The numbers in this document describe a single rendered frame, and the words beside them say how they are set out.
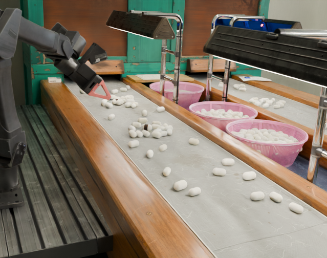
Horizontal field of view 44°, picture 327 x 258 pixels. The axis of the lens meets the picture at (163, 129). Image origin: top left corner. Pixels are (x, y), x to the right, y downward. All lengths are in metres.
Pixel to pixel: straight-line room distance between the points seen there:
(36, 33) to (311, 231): 0.81
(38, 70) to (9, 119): 1.06
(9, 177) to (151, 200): 0.41
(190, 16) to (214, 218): 1.61
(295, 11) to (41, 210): 3.18
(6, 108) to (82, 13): 1.15
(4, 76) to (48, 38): 0.19
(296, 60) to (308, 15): 3.17
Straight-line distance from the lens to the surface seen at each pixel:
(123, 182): 0.94
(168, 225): 0.78
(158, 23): 1.41
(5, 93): 1.05
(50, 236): 0.94
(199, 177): 1.05
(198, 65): 2.32
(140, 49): 2.23
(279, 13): 3.74
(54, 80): 2.04
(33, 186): 1.17
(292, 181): 1.03
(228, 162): 1.13
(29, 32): 1.11
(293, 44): 0.83
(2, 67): 1.03
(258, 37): 0.92
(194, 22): 2.34
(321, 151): 1.03
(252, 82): 2.31
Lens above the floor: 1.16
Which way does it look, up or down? 17 degrees down
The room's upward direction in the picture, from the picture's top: 3 degrees clockwise
